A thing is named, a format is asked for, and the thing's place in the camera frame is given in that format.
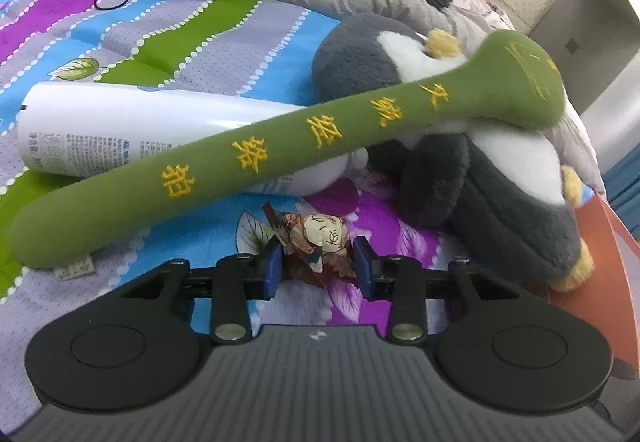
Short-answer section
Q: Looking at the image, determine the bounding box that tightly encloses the printed cartoon candy wrapper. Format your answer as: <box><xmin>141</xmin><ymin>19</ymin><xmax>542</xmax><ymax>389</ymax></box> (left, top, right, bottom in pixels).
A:
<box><xmin>262</xmin><ymin>202</ymin><xmax>358</xmax><ymax>290</ymax></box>

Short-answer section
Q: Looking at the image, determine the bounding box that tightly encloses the grey white penguin plush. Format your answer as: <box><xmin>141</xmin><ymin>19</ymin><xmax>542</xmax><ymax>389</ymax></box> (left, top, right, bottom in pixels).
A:
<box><xmin>311</xmin><ymin>13</ymin><xmax>597</xmax><ymax>293</ymax></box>

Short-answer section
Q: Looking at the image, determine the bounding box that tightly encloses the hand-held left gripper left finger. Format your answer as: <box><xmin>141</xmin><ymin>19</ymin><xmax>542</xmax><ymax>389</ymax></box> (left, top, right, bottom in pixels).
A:
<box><xmin>117</xmin><ymin>237</ymin><xmax>284</xmax><ymax>344</ymax></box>

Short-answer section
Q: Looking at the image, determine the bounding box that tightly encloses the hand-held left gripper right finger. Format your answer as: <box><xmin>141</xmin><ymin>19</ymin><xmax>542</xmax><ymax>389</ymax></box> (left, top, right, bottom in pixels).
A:
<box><xmin>352</xmin><ymin>236</ymin><xmax>523</xmax><ymax>343</ymax></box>

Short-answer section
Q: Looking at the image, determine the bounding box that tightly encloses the blue curtain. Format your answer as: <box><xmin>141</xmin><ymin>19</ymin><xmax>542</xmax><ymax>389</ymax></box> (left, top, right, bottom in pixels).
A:
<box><xmin>602</xmin><ymin>154</ymin><xmax>640</xmax><ymax>245</ymax></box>

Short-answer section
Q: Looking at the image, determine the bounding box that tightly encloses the pink cardboard box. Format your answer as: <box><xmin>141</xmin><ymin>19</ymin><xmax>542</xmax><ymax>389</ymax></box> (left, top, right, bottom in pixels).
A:
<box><xmin>547</xmin><ymin>192</ymin><xmax>640</xmax><ymax>373</ymax></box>

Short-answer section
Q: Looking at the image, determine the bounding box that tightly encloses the green plush stick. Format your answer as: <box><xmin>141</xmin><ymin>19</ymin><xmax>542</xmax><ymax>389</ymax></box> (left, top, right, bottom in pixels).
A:
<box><xmin>10</xmin><ymin>29</ymin><xmax>568</xmax><ymax>280</ymax></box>

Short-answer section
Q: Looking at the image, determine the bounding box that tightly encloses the colourful striped floral bed sheet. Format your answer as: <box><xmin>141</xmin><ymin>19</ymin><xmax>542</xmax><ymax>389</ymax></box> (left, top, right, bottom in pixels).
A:
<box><xmin>0</xmin><ymin>0</ymin><xmax>601</xmax><ymax>358</ymax></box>

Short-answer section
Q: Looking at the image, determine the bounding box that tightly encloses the white spray bottle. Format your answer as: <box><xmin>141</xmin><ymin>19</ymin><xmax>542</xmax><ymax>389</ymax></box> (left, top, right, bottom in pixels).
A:
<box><xmin>17</xmin><ymin>81</ymin><xmax>371</xmax><ymax>197</ymax></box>

